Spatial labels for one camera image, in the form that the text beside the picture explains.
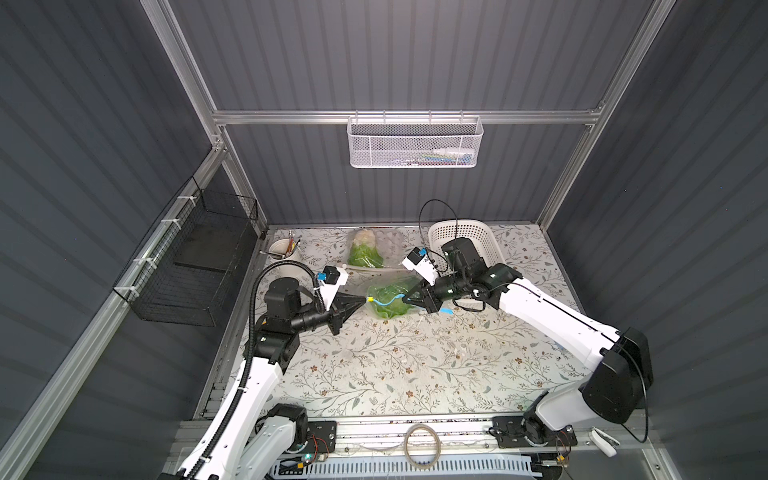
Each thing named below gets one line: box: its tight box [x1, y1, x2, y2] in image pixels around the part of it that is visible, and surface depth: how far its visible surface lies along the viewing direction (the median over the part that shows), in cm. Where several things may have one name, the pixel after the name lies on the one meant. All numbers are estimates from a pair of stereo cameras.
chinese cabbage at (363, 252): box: [347, 229, 385, 269], surface depth 104 cm
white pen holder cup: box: [268, 238, 300, 261], surface depth 103 cm
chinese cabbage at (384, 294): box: [367, 283, 413, 319], surface depth 77 cm
